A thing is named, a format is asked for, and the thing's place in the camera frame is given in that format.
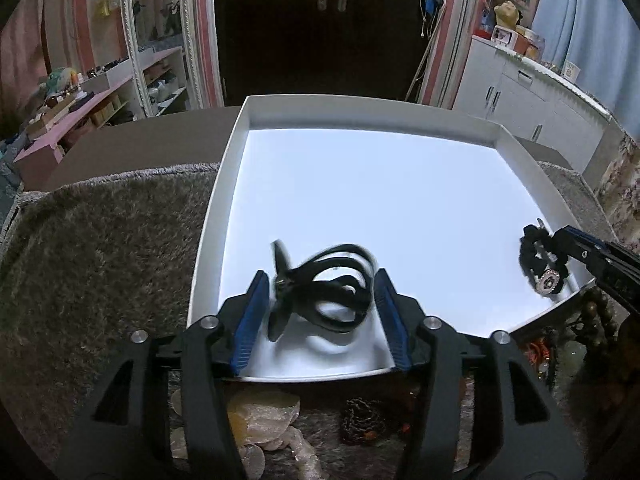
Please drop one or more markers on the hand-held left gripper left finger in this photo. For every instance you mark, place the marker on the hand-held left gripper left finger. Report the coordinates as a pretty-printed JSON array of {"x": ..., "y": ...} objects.
[{"x": 247, "y": 325}]

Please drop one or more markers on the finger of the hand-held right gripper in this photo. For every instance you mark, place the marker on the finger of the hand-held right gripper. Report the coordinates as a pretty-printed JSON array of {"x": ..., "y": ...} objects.
[
  {"x": 617, "y": 287},
  {"x": 582, "y": 245}
]

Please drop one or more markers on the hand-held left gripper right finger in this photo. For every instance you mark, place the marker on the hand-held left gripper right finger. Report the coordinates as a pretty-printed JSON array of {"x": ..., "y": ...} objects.
[{"x": 392, "y": 325}]

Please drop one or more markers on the white tray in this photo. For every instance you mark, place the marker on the white tray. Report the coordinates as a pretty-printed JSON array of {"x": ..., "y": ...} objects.
[{"x": 375, "y": 185}]

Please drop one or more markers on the floral cloth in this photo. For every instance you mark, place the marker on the floral cloth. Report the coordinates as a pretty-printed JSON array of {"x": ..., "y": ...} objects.
[{"x": 620, "y": 180}]

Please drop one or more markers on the red bead trinket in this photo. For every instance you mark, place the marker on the red bead trinket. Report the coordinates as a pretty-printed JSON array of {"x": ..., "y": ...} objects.
[{"x": 537, "y": 350}]

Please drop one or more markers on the grey shaggy mat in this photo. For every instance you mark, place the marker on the grey shaggy mat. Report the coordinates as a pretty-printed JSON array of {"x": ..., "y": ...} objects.
[{"x": 100, "y": 260}]

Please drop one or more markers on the white cabinet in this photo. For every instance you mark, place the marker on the white cabinet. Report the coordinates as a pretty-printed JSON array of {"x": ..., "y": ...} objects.
[{"x": 510, "y": 95}]

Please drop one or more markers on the blue curtain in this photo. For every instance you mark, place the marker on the blue curtain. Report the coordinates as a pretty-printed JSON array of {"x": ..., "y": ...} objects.
[{"x": 590, "y": 25}]

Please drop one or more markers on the leaning pole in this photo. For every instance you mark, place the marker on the leaning pole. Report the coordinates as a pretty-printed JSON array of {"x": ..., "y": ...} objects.
[{"x": 420, "y": 67}]

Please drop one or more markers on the yellow plush toy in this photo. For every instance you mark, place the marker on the yellow plush toy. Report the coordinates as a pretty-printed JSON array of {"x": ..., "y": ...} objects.
[{"x": 505, "y": 12}]

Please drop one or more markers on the pink shelf unit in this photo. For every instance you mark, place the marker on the pink shelf unit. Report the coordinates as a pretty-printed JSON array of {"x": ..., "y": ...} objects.
[{"x": 75, "y": 115}]

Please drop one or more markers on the dark double door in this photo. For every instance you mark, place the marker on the dark double door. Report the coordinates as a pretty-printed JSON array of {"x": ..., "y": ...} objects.
[{"x": 300, "y": 50}]

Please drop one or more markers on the green white plush toy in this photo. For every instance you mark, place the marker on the green white plush toy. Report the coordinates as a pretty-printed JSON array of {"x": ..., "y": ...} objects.
[{"x": 62, "y": 80}]

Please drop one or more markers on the white ornate framed mirror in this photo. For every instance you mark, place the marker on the white ornate framed mirror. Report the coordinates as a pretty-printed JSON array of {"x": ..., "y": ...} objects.
[{"x": 160, "y": 25}]

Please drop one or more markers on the pink curtain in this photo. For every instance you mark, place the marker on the pink curtain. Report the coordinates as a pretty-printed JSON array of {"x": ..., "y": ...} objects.
[{"x": 25, "y": 60}]

